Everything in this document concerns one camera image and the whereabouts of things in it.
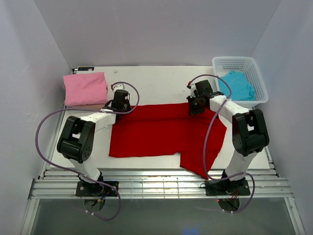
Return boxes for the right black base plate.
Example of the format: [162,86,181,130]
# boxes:
[200,178,250,196]

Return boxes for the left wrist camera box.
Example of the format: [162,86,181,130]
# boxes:
[111,83,125,92]

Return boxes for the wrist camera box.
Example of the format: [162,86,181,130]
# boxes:
[187,82,198,97]
[111,83,125,92]

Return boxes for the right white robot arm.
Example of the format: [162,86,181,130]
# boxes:
[187,80,269,195]

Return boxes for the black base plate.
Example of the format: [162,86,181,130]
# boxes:
[200,178,250,196]
[75,181,117,197]

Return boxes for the white plastic basket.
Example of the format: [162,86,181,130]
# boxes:
[212,56,268,108]

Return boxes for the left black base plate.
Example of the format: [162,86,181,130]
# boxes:
[75,181,117,197]

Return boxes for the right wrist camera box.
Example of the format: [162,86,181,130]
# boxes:
[187,82,198,97]

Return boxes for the pink folded t shirt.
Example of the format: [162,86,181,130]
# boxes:
[63,72,108,106]

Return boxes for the black label device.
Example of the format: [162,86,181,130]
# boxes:
[72,67,94,74]

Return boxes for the red t shirt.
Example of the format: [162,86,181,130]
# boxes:
[109,103,226,179]

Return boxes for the aluminium frame rails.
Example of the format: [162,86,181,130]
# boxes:
[22,105,306,235]

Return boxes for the blue t shirt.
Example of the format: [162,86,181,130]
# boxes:
[222,71,256,101]

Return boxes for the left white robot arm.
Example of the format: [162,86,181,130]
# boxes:
[57,85,131,196]

